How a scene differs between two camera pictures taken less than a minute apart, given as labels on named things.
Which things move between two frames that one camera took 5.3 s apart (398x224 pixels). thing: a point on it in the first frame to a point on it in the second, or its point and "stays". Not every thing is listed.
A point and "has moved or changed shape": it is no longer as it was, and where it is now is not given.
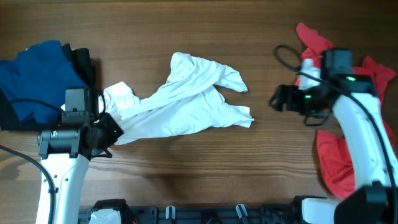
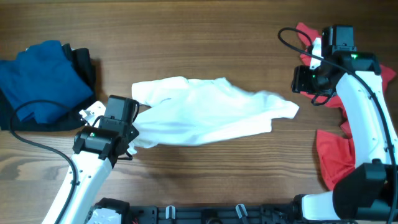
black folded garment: [81, 60] stays
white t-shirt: [189, 99] has moved or changed shape
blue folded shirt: [42, 72] stays
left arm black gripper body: [111, 129] to [133, 134]
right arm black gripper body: [301, 101] to [309, 81]
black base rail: [145, 214] stays
